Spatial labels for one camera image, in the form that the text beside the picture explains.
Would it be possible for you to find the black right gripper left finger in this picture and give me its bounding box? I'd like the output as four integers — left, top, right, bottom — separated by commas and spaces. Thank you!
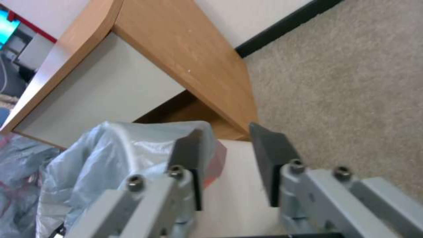
68, 129, 203, 238

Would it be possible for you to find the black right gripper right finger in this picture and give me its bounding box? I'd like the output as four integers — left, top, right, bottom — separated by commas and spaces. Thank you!
248, 122, 423, 238

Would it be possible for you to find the translucent grey garbage bag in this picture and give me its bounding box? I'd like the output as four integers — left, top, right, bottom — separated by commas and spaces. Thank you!
0, 120, 229, 238

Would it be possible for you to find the wooden desk with grey panel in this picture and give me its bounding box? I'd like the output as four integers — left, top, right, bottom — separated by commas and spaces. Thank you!
0, 0, 259, 150

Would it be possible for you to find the black baseboard strip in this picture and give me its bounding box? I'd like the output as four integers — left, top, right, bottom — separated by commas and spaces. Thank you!
235, 0, 345, 59

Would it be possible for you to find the red framed monitor screen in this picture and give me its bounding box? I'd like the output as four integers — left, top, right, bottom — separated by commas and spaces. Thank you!
0, 4, 58, 50

